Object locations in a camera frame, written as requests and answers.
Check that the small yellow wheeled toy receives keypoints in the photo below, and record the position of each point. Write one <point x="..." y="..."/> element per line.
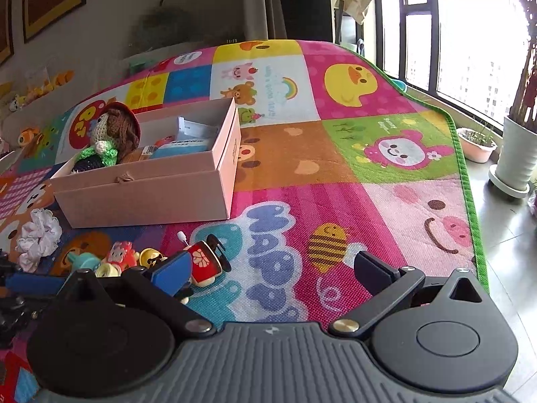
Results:
<point x="108" y="269"/>

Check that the gold jingle bell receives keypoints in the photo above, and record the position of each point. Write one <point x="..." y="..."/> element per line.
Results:
<point x="147" y="257"/>

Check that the colourful cartoon play mat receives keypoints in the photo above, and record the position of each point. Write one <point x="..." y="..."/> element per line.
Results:
<point x="335" y="201"/>

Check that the pink plant pot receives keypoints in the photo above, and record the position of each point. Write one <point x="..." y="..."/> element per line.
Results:
<point x="476" y="147"/>

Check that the black window frame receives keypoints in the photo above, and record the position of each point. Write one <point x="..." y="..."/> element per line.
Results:
<point x="388" y="21"/>

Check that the white ribbed plant pot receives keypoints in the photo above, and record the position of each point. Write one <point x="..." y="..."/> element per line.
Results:
<point x="516" y="155"/>

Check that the red wind-up toy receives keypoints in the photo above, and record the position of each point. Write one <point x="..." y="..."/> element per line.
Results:
<point x="205" y="260"/>

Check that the gold framed picture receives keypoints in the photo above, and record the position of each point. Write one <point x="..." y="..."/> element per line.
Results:
<point x="52" y="0"/>
<point x="5" y="16"/>

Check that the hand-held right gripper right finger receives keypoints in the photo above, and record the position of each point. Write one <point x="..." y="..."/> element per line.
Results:
<point x="373" y="270"/>

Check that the orange fish plush toy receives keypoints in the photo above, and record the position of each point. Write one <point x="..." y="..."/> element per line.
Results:
<point x="28" y="136"/>

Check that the grey neck pillow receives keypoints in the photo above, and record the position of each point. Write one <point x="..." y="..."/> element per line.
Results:
<point x="161" y="25"/>

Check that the grey curtain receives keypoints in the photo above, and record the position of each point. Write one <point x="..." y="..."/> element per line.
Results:
<point x="266" y="4"/>

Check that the white scrunchie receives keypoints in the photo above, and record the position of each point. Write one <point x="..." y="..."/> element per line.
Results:
<point x="40" y="239"/>

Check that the blue wet wipes packet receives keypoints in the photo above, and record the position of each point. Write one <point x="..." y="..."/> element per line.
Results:
<point x="184" y="147"/>

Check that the tall potted plant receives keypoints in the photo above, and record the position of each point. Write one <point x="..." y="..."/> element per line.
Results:
<point x="524" y="50"/>

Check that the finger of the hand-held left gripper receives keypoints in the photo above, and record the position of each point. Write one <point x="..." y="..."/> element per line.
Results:
<point x="35" y="284"/>
<point x="7" y="266"/>

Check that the crochet doll with brown hair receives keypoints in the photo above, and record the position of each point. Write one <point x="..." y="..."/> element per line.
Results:
<point x="119" y="130"/>

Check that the pink cardboard box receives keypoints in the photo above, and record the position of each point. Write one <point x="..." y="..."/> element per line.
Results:
<point x="147" y="199"/>

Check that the red and pink toy figure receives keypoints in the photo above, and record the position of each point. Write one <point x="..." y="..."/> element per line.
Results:
<point x="121" y="255"/>

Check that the teal pacifier toy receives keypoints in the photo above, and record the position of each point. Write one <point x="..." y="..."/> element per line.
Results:
<point x="84" y="262"/>

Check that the green knitted cloth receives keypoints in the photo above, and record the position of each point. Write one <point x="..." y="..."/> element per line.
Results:
<point x="142" y="64"/>

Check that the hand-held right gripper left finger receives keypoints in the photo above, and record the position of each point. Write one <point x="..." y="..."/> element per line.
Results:
<point x="170" y="273"/>

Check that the white and yellow plush toy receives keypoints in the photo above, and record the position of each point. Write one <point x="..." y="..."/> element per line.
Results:
<point x="17" y="103"/>

